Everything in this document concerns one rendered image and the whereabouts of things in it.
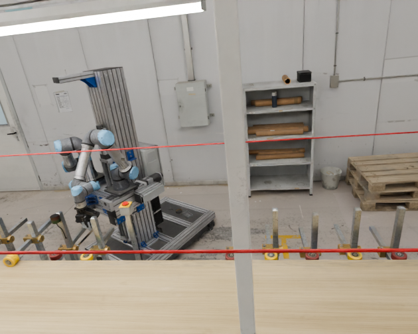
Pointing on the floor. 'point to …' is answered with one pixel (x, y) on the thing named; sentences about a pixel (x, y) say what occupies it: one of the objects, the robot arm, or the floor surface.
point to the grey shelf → (296, 171)
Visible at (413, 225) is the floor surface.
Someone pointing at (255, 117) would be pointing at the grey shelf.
